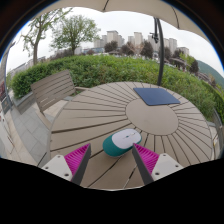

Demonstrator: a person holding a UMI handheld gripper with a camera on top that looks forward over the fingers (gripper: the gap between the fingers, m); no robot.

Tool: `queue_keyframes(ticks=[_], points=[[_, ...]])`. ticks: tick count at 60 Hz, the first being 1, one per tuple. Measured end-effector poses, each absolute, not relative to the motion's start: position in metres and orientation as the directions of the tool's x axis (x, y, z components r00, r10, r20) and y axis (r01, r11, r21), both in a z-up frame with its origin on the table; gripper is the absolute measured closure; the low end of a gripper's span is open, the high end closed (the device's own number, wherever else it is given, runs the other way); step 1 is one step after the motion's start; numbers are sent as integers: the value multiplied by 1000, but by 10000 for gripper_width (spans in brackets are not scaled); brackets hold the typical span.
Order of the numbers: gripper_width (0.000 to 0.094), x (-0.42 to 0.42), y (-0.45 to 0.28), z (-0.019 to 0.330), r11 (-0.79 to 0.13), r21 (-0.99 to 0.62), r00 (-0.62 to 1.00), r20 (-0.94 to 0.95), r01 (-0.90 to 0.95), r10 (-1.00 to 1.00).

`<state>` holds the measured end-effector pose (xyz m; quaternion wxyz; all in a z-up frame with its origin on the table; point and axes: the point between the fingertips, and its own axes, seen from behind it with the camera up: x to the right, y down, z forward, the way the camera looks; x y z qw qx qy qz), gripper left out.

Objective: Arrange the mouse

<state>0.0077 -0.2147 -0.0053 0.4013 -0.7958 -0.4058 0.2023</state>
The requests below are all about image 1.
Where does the white and teal computer mouse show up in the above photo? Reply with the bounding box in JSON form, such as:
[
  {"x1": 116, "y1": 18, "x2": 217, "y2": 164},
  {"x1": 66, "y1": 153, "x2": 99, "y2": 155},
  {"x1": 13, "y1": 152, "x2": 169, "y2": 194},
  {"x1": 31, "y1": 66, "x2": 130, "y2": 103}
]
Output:
[{"x1": 102, "y1": 128, "x2": 143, "y2": 158}]

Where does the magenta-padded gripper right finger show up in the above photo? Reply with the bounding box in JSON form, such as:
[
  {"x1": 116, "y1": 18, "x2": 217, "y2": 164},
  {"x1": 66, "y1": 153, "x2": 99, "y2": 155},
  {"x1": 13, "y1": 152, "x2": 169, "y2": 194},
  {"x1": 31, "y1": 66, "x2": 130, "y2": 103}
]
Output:
[{"x1": 131, "y1": 143, "x2": 184, "y2": 186}]

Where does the beige parasol canopy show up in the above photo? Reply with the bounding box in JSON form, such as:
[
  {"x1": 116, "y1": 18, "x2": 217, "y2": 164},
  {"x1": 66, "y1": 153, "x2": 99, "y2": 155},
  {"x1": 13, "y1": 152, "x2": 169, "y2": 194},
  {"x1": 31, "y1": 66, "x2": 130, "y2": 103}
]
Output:
[{"x1": 33, "y1": 0, "x2": 211, "y2": 43}]

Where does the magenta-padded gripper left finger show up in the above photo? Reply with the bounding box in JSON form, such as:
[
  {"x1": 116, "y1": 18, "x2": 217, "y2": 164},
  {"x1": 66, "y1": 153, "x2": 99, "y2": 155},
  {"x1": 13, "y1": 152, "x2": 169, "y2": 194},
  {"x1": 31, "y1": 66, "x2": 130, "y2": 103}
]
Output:
[{"x1": 41, "y1": 143, "x2": 92, "y2": 186}]

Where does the beige slatted outdoor chair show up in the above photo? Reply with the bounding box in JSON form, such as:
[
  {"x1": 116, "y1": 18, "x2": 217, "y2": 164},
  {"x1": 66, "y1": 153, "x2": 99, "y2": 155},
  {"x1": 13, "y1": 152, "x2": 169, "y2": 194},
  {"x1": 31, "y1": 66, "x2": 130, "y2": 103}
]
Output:
[{"x1": 30, "y1": 69, "x2": 89, "y2": 129}]

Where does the blue rectangular mouse pad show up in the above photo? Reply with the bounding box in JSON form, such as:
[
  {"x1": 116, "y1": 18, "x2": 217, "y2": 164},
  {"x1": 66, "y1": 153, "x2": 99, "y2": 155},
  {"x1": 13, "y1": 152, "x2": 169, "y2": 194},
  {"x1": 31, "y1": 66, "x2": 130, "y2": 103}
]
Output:
[{"x1": 133, "y1": 87, "x2": 181, "y2": 107}]

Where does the thin leaning tree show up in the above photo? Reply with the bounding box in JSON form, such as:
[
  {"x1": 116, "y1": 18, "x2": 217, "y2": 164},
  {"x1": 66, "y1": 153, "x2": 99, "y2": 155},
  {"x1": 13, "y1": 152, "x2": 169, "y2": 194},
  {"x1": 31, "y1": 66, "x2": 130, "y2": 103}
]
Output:
[{"x1": 20, "y1": 8, "x2": 73, "y2": 66}]

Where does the dark curved parasol pole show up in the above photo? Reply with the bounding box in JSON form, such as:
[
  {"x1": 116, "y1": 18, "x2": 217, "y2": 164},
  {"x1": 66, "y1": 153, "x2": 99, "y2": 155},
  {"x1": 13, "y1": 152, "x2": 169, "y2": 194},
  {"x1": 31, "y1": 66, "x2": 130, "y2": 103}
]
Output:
[{"x1": 149, "y1": 17, "x2": 166, "y2": 87}]

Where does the round leafy tree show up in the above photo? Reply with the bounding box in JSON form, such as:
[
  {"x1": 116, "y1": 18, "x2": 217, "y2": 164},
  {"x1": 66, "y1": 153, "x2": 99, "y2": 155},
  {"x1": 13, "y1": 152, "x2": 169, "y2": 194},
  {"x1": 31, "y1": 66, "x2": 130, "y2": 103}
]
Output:
[{"x1": 49, "y1": 14, "x2": 101, "y2": 56}]

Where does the group of high-rise buildings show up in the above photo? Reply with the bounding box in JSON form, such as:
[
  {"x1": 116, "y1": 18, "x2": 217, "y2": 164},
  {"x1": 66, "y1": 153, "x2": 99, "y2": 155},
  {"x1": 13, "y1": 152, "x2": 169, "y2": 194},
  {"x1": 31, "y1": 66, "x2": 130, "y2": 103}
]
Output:
[{"x1": 93, "y1": 29, "x2": 191, "y2": 56}]

